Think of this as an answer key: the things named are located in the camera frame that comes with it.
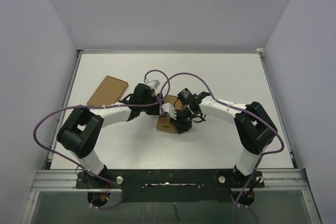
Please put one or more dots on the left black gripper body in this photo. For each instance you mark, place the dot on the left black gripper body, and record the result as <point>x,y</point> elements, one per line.
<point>152,109</point>

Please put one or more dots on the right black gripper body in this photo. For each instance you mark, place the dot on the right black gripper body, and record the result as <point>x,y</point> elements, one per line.
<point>184,119</point>

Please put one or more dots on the brown cardboard box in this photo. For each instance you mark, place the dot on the brown cardboard box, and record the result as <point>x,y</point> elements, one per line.
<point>109,91</point>
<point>163,123</point>

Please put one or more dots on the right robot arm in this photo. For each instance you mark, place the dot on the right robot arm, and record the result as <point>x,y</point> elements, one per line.
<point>255,128</point>

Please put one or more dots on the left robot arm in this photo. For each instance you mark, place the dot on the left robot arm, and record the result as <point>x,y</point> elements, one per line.
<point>80,132</point>

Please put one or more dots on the folded brown cardboard box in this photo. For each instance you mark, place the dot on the folded brown cardboard box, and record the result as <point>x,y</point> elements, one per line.
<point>109,91</point>

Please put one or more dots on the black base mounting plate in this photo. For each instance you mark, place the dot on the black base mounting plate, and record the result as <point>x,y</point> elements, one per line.
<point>173,185</point>

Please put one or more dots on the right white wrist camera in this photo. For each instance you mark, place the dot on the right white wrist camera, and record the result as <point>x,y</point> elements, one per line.
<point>168,109</point>

